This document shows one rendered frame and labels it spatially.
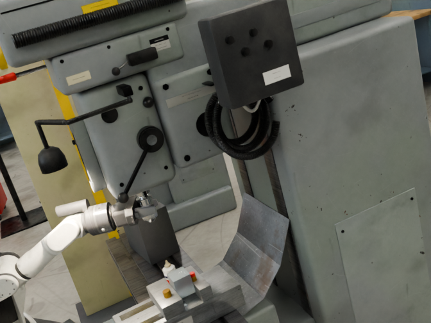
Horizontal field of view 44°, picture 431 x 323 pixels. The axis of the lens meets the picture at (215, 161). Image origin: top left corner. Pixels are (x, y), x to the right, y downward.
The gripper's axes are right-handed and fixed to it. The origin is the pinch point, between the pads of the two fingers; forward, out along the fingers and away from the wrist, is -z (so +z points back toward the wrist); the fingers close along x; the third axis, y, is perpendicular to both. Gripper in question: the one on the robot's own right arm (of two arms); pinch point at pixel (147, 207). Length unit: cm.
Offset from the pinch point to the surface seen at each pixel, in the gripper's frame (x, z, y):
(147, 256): 22.6, 10.3, 27.1
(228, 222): 239, -4, 123
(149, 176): -8.6, -5.4, -12.1
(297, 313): 3, -36, 50
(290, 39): -20, -49, -40
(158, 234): 24.7, 4.9, 20.8
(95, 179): -6.0, 10.0, -14.1
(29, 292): 205, 152, 125
